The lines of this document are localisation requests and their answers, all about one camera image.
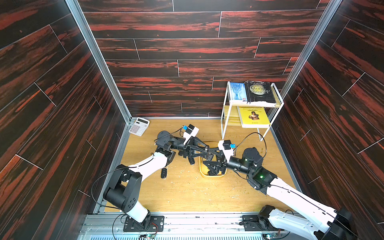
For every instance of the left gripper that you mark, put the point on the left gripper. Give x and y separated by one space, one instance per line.
190 149

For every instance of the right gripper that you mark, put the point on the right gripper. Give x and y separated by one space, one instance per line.
223 159

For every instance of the black car key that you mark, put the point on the black car key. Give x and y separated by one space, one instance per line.
191 161
164 173

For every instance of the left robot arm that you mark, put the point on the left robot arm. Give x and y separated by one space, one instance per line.
124 186

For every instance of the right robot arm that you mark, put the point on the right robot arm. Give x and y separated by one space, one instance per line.
314 220

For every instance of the yellow storage tray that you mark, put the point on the yellow storage tray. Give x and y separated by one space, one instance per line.
204 170

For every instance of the white calculator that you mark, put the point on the white calculator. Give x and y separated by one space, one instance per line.
139 127

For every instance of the yellow paperback book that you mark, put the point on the yellow paperback book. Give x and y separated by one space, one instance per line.
253 117

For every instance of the blue white book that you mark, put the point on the blue white book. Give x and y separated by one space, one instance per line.
238 92

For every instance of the black hardcover book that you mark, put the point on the black hardcover book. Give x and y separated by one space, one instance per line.
259 92

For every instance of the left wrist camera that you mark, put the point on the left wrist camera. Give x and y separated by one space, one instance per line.
189 132

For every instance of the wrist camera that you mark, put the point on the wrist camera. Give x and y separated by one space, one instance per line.
227 148
189 132

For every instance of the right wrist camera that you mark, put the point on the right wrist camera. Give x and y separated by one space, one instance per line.
227 148

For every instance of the white wire shelf rack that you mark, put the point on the white wire shelf rack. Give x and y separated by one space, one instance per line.
251 105

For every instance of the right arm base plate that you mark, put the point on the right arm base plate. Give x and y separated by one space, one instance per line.
256 223

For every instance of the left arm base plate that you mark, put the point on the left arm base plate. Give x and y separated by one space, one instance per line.
150 224

